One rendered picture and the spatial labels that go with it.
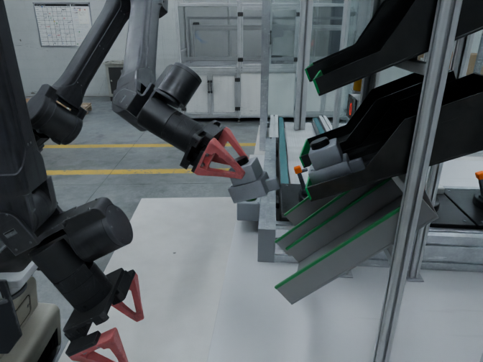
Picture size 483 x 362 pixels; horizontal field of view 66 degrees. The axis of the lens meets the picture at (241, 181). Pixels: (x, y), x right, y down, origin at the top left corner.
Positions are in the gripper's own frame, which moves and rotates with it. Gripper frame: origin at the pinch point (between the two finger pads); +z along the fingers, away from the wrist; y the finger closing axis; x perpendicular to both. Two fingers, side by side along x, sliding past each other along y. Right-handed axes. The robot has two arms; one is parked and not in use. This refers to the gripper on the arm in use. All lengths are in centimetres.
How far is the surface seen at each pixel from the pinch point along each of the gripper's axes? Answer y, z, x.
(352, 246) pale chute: -5.7, 21.1, -0.9
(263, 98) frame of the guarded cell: 120, -16, 21
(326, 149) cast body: -1.6, 9.9, -10.8
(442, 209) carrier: 46, 51, 2
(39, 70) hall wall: 658, -561, 376
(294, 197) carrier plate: 42.6, 14.8, 20.7
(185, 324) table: -3.6, 5.5, 36.6
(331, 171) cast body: -1.6, 12.4, -8.3
